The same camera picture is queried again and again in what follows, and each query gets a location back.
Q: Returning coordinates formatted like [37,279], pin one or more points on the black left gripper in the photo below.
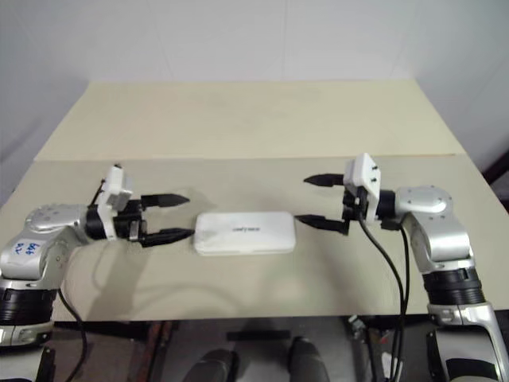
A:
[127,223]

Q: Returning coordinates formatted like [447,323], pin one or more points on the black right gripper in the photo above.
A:
[354,205]

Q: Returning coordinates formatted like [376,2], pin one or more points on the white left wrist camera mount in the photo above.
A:
[115,183]

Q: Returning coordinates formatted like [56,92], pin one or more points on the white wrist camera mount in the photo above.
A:
[364,171]
[115,183]

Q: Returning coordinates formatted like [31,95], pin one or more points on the small metal table fitting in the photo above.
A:
[356,324]

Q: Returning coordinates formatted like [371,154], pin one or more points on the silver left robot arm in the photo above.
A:
[47,219]

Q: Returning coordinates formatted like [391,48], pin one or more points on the white plastic pencil case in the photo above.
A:
[242,238]

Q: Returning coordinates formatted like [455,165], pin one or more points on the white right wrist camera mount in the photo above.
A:
[364,171]

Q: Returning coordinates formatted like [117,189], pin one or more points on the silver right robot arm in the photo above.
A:
[437,235]

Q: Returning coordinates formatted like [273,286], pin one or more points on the dark grey rounded shape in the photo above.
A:
[218,366]
[308,362]

